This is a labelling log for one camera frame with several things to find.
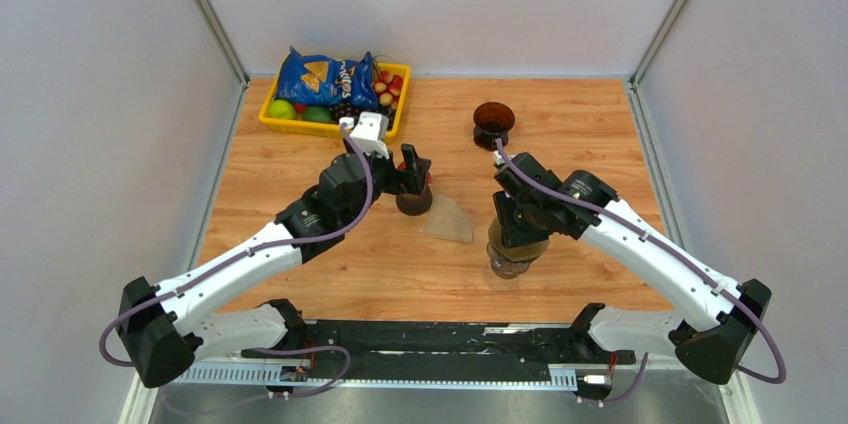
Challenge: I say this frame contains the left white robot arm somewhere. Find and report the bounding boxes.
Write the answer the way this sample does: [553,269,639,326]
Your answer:
[115,144,432,388]

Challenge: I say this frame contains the blue chips bag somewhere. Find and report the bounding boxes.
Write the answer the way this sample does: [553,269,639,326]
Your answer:
[275,47,379,110]

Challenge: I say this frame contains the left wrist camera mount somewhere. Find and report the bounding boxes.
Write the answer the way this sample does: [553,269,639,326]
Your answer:
[339,112,390,159]

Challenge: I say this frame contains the red apples pile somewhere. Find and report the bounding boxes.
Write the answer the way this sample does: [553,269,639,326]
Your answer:
[372,70,404,108]

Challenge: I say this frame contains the brown amber dripper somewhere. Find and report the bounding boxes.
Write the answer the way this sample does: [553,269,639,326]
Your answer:
[473,101,516,151]

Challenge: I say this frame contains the paper coffee filter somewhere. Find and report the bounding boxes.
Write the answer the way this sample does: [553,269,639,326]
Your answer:
[488,217,550,261]

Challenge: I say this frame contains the clear glass dripper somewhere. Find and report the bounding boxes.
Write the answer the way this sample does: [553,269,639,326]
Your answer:
[487,238,548,280]

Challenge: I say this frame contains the yellow plastic bin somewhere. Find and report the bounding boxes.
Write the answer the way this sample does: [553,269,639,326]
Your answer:
[258,63,412,144]

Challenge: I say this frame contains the purple cable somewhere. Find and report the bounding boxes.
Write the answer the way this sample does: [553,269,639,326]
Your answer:
[97,122,376,400]
[493,139,788,406]

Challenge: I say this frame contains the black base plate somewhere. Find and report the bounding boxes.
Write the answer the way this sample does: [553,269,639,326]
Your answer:
[240,305,637,390]

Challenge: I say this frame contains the aluminium frame rail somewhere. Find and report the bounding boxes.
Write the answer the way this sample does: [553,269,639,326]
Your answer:
[117,316,760,424]

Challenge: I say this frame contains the green avocado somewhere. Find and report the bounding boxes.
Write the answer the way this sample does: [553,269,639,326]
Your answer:
[301,106,334,124]

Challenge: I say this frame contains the green lime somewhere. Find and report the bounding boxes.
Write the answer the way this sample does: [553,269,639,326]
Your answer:
[267,99,298,120]

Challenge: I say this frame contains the dark grape bunch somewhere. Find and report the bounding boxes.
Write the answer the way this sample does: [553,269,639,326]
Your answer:
[329,102,397,131]

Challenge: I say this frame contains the red rimmed glass server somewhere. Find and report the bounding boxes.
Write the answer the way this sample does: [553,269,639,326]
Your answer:
[395,173,433,216]

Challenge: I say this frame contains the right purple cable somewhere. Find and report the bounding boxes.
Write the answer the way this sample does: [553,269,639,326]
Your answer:
[493,139,788,406]

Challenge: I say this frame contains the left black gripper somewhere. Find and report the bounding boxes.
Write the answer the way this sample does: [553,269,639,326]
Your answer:
[344,135,431,229]

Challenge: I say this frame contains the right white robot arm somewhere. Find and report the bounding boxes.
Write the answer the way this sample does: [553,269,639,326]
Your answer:
[487,150,776,384]

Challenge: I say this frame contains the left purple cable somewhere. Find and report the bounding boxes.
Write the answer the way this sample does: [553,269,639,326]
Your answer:
[97,122,376,400]

